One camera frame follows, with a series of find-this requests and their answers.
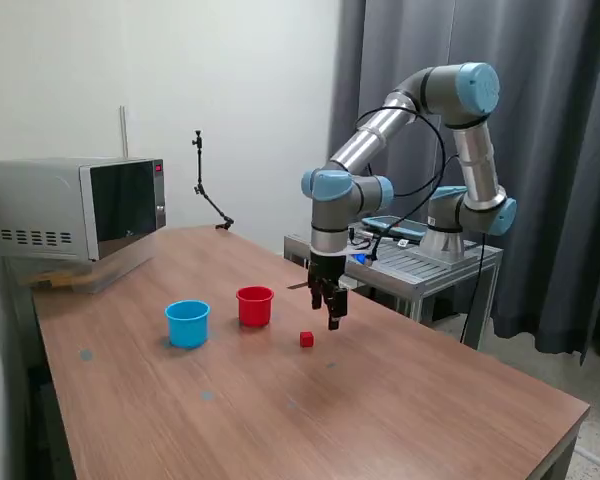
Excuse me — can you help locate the grey metal robot stand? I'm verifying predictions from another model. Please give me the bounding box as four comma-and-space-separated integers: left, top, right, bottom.
283, 221, 504, 351

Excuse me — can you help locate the clear plastic storage box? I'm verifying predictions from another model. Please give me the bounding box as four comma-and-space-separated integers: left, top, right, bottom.
17, 253, 154, 295

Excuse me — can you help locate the silver microwave oven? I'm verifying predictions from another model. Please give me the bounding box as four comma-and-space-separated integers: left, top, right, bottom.
0, 157, 167, 264

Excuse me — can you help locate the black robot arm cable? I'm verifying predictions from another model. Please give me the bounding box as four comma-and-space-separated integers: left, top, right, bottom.
353, 105, 461, 262

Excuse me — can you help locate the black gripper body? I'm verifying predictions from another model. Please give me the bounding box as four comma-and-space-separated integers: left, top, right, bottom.
306, 251, 349, 292

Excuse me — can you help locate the blue plastic cup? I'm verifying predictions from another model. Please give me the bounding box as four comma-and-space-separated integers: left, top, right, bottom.
163, 299, 212, 350

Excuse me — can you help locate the grey curtain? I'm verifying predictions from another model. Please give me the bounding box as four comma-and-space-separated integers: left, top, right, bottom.
327, 0, 600, 367

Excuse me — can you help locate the white vertical pipe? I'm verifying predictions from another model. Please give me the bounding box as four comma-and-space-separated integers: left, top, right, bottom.
118, 104, 130, 162

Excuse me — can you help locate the black hanging power cable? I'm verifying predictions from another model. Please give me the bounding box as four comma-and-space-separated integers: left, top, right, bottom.
462, 232, 489, 347

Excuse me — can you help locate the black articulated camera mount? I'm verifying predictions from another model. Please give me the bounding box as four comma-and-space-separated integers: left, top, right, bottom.
190, 128, 236, 232

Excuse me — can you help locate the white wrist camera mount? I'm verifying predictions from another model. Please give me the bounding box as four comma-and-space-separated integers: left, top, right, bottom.
344, 240, 380, 266

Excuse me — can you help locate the blue teach pendant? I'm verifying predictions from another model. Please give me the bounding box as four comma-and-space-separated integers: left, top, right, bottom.
361, 214, 427, 239

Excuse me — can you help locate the red plastic cup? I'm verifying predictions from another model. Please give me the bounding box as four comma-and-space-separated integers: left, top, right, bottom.
235, 285, 275, 328

